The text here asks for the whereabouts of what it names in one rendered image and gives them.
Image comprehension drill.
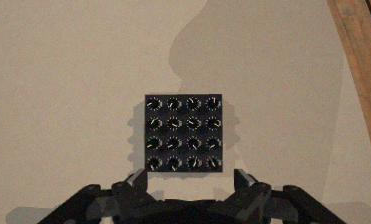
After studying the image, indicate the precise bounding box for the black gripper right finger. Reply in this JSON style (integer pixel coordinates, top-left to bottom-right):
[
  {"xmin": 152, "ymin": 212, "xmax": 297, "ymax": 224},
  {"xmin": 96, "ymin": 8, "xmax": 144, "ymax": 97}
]
[{"xmin": 207, "ymin": 169, "xmax": 347, "ymax": 224}]

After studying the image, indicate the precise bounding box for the black knob box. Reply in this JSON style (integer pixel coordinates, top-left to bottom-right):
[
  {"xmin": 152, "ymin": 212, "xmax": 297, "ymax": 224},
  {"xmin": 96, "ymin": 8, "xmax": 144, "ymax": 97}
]
[{"xmin": 145, "ymin": 94, "xmax": 223, "ymax": 173}]

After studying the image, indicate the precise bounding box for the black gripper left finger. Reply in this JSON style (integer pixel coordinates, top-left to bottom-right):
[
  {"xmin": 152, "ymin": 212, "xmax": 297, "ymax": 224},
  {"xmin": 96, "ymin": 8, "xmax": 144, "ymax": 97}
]
[{"xmin": 37, "ymin": 169, "xmax": 173, "ymax": 224}]

